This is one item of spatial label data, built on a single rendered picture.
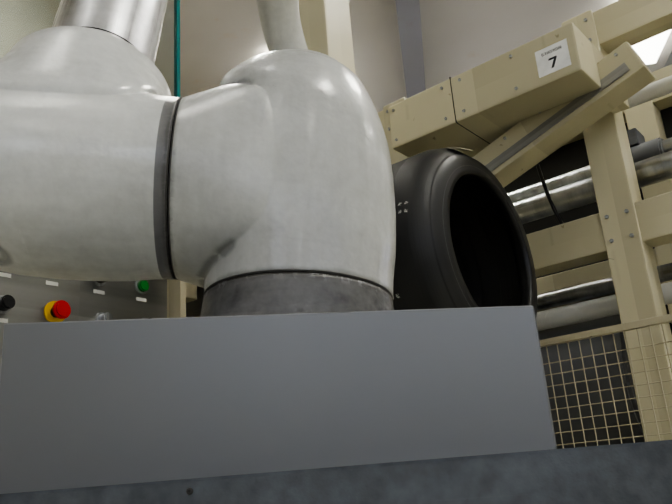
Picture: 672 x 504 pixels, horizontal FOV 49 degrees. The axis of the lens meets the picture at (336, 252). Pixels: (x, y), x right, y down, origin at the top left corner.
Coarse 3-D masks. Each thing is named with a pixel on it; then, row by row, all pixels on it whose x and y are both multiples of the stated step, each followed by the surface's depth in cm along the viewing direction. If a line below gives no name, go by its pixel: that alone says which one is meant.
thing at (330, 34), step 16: (304, 0) 224; (320, 0) 220; (336, 0) 224; (304, 16) 223; (320, 16) 218; (336, 16) 222; (304, 32) 221; (320, 32) 217; (336, 32) 219; (320, 48) 215; (336, 48) 217; (352, 48) 224; (352, 64) 221
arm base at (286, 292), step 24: (216, 288) 55; (240, 288) 53; (264, 288) 52; (288, 288) 52; (312, 288) 52; (336, 288) 52; (360, 288) 53; (216, 312) 53; (240, 312) 52; (264, 312) 51; (288, 312) 51; (312, 312) 51
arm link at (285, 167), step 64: (256, 64) 60; (320, 64) 60; (192, 128) 56; (256, 128) 56; (320, 128) 56; (192, 192) 54; (256, 192) 54; (320, 192) 54; (384, 192) 58; (192, 256) 56; (256, 256) 53; (320, 256) 53; (384, 256) 57
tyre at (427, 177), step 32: (416, 160) 169; (448, 160) 170; (416, 192) 160; (448, 192) 164; (480, 192) 196; (416, 224) 157; (448, 224) 160; (480, 224) 202; (512, 224) 190; (416, 256) 155; (448, 256) 157; (480, 256) 204; (512, 256) 199; (416, 288) 155; (448, 288) 155; (480, 288) 204; (512, 288) 197
